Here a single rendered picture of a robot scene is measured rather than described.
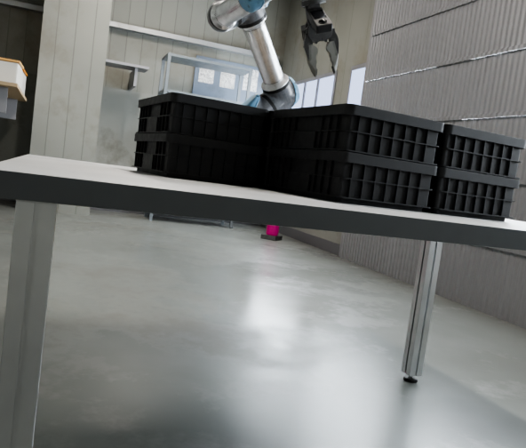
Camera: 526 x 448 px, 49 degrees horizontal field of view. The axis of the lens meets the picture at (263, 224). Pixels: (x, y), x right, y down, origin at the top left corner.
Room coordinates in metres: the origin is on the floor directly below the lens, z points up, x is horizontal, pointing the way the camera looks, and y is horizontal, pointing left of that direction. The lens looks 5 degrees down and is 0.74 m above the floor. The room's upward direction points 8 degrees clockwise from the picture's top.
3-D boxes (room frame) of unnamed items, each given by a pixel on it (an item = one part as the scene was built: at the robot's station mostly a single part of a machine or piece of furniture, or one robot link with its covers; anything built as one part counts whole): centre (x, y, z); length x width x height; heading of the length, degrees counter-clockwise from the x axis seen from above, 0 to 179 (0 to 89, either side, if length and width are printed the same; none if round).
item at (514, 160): (1.72, -0.47, 0.87); 0.40 x 0.30 x 0.11; 26
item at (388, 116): (1.59, -0.21, 0.92); 0.40 x 0.30 x 0.02; 26
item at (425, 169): (1.59, -0.21, 0.76); 0.40 x 0.30 x 0.12; 26
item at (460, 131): (1.72, -0.47, 0.92); 0.40 x 0.30 x 0.02; 26
